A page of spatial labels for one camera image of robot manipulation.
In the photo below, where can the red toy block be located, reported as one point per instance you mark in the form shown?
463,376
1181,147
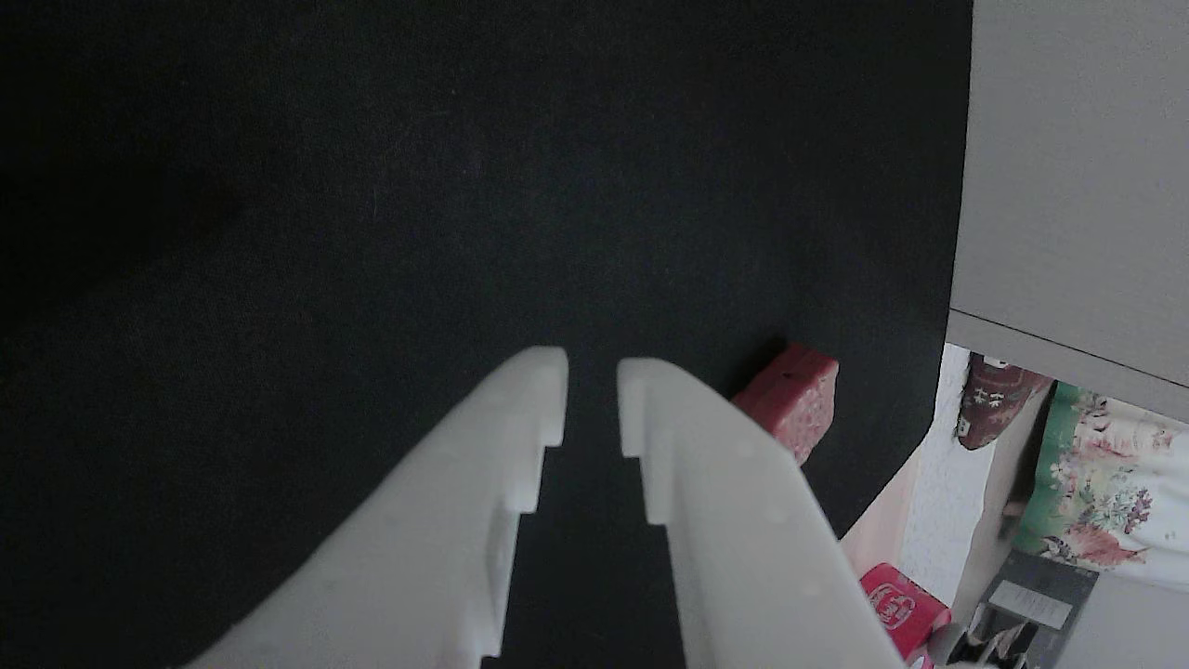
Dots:
794,400

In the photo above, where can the dark red bag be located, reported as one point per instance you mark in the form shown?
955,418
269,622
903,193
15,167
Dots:
994,400

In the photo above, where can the black box with label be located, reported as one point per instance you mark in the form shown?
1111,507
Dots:
1031,604

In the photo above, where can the black desk mat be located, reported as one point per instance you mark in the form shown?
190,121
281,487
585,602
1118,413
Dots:
372,186

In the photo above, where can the floral patterned cloth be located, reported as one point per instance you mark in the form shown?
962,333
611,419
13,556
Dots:
1105,483

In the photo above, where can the pale grey door panel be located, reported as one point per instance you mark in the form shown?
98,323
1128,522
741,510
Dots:
1077,167

